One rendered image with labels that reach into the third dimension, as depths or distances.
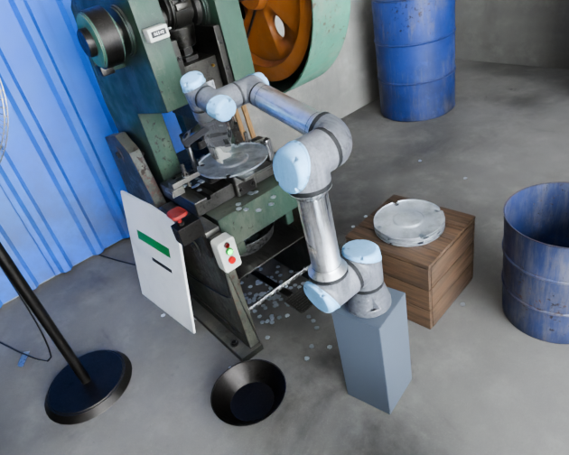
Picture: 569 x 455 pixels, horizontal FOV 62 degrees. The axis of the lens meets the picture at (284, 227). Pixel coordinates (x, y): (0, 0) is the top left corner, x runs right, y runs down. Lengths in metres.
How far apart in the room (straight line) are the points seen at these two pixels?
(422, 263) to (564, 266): 0.47
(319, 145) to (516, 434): 1.19
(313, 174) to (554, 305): 1.14
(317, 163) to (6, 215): 2.15
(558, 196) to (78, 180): 2.45
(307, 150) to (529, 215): 1.24
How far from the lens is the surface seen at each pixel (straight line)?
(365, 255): 1.43
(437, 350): 2.06
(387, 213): 2.12
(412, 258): 1.92
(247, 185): 1.93
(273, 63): 2.08
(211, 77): 1.87
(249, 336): 2.10
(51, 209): 3.04
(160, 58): 1.72
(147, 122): 2.05
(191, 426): 2.03
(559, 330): 2.09
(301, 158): 1.14
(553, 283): 1.91
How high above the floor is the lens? 1.57
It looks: 34 degrees down
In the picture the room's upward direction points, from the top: 14 degrees counter-clockwise
